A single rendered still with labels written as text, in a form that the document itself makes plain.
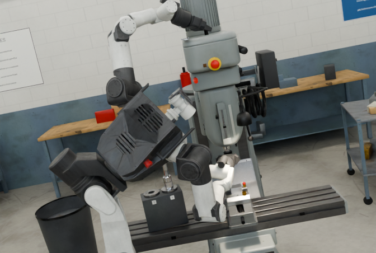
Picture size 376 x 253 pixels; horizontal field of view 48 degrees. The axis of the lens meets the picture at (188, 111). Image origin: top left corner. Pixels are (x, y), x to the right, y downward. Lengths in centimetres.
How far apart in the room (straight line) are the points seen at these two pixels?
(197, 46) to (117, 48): 37
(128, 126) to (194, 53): 53
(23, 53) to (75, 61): 78
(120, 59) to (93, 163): 46
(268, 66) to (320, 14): 431
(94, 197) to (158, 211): 65
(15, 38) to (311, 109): 456
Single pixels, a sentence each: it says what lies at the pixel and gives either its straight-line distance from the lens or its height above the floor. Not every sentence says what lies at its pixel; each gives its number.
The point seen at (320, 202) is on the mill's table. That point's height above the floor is 92.
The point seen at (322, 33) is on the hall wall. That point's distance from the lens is 673.
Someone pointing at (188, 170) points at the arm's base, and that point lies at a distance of 169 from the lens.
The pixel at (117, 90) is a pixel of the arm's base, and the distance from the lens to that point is 180.
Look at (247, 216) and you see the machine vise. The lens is 223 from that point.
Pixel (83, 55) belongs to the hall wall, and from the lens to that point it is 658.
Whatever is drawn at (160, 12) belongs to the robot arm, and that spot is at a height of 204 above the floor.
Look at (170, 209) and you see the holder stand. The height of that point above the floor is 102.
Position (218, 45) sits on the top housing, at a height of 184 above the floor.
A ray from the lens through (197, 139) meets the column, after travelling 266.
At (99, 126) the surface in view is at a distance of 583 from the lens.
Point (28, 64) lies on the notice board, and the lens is 681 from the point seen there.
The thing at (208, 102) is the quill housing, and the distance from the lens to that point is 215.
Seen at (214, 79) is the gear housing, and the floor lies 167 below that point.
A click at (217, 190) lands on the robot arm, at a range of 200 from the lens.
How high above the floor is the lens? 195
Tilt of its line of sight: 11 degrees down
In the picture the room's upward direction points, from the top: 11 degrees counter-clockwise
